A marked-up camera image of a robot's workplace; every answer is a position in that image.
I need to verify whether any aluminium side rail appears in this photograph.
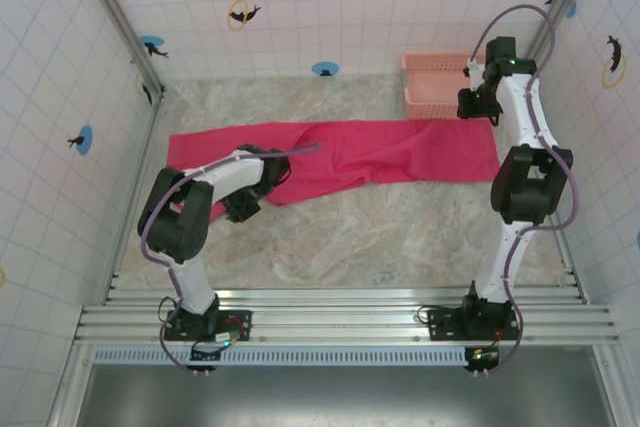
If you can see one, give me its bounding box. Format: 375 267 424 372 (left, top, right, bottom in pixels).
547 211 589 306
102 91 169 306

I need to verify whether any blue circle seal sticker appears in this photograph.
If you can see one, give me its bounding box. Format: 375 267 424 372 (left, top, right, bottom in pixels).
66 124 95 156

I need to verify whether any pink plastic basket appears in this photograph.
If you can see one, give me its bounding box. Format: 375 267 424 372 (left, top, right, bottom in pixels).
401 52 494 121

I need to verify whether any aluminium corner post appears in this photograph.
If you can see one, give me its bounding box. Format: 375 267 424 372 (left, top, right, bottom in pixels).
522 0 604 68
73 0 167 101

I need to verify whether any red cloth towel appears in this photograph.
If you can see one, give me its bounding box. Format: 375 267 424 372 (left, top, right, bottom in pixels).
166 119 501 224

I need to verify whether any white slotted cable duct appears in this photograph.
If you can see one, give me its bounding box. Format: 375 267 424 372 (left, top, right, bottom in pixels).
92 346 501 367

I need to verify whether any grey metal shelf panel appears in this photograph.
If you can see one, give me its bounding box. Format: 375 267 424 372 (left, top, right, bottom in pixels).
82 364 619 427

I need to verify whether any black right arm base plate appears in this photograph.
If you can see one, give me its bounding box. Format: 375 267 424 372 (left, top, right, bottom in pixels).
426 304 521 344

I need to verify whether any aluminium rail beam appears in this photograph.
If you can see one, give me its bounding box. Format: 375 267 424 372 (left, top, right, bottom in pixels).
74 286 621 348

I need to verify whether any vertical dolphin ring sticker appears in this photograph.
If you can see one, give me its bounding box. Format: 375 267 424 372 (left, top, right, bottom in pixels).
600 33 629 90

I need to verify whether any blue oval dolphin sticker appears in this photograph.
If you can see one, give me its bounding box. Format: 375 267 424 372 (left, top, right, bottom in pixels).
137 34 171 60

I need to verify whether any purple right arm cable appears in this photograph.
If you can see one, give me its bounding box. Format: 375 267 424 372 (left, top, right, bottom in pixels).
468 3 581 376

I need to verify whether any small dolphin ring sticker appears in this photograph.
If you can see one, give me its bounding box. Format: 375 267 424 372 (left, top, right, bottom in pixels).
227 0 263 32

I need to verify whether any blue oval seal sticker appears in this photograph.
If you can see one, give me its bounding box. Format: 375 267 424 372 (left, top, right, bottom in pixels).
310 60 341 78

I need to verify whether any dolphin yellow ring sticker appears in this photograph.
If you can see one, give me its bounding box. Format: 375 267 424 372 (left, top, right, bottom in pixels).
133 71 154 108

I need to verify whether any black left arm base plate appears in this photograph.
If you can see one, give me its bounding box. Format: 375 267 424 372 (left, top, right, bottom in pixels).
163 307 255 346

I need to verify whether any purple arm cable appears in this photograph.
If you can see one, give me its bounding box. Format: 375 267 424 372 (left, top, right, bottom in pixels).
139 142 324 376
468 3 581 376

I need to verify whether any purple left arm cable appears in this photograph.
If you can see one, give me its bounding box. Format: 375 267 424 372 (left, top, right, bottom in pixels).
139 142 324 376

